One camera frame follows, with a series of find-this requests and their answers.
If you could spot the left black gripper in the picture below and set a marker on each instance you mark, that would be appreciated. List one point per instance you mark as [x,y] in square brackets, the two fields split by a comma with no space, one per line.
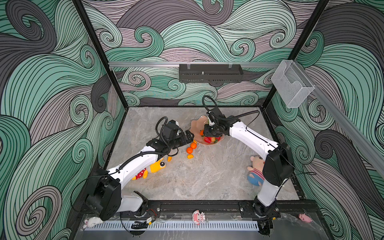
[189,139]

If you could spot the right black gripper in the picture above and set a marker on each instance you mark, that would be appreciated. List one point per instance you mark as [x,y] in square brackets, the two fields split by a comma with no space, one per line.
[207,132]

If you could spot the pink scalloped fruit bowl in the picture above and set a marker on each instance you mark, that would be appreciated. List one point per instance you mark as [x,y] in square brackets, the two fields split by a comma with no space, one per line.
[197,126]

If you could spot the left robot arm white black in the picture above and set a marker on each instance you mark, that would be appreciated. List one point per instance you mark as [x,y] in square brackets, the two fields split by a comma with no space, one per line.
[104,189]

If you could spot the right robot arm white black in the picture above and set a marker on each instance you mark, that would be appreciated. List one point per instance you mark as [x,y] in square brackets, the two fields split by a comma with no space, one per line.
[276,158]

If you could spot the pink boy plush doll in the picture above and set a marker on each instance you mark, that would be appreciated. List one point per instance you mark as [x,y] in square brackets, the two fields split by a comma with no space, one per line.
[255,174]

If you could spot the pink pig figurine centre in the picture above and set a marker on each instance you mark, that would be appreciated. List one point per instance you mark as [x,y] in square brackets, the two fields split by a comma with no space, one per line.
[198,217]

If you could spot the pink pig figurine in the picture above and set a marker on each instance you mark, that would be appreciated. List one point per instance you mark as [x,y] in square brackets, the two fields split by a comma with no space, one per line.
[305,218]
[198,217]

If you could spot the white rabbit figurine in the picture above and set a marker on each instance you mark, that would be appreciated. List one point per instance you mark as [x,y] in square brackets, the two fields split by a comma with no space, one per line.
[92,222]

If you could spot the pink pig figurine right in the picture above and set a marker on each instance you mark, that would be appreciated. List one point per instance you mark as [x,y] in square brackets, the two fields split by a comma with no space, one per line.
[305,218]

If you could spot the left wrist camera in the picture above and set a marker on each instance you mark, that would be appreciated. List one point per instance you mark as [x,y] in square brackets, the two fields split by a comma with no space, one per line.
[170,130]

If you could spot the black wall tray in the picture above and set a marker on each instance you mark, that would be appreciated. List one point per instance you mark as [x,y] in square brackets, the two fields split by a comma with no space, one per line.
[215,74]

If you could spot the aluminium rail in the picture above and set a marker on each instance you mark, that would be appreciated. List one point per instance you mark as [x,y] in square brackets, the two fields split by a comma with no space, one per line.
[166,64]

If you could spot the clear acrylic wall box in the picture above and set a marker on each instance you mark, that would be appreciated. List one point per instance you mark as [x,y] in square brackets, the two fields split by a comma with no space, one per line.
[292,83]

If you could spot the white slotted cable duct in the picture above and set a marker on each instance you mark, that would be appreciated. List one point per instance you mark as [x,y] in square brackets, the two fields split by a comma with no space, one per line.
[180,226]

